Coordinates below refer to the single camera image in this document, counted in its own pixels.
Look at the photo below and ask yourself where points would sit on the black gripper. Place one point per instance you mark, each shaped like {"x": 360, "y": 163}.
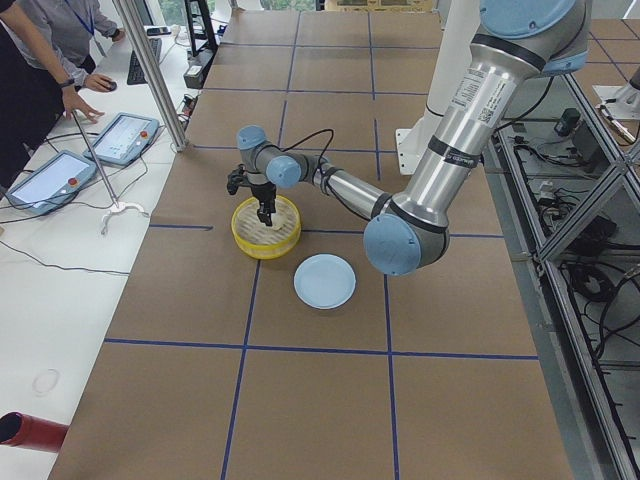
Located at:
{"x": 262, "y": 192}

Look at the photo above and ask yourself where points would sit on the white steamed bun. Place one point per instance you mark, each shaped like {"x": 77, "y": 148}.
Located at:
{"x": 278, "y": 221}

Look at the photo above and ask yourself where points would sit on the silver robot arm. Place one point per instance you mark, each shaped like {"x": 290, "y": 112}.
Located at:
{"x": 515, "y": 41}

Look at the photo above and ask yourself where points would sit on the yellow round steamer basket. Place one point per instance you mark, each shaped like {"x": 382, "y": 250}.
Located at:
{"x": 259, "y": 241}

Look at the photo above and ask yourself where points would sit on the light blue plate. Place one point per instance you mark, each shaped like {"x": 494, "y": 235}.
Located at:
{"x": 324, "y": 281}

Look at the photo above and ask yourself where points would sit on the pink metal rod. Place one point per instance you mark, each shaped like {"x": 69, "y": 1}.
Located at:
{"x": 110, "y": 190}

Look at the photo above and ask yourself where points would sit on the black device with label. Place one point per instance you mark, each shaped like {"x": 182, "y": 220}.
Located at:
{"x": 198, "y": 68}

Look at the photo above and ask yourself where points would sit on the far teach pendant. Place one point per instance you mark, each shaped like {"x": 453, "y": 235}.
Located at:
{"x": 125, "y": 138}

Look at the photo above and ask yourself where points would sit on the teach pendant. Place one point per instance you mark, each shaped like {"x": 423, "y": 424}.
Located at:
{"x": 125, "y": 138}
{"x": 52, "y": 185}

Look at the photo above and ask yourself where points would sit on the near teach pendant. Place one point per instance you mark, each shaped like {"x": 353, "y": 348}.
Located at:
{"x": 52, "y": 185}

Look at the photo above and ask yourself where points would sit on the person in black shirt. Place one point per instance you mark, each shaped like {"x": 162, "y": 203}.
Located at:
{"x": 27, "y": 106}

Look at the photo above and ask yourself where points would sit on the person in grey shirt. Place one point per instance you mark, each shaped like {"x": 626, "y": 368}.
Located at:
{"x": 69, "y": 26}

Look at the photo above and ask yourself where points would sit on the red cylinder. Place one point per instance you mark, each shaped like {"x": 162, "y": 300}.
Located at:
{"x": 34, "y": 433}

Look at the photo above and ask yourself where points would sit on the aluminium frame post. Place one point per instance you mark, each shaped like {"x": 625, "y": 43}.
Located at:
{"x": 150, "y": 66}

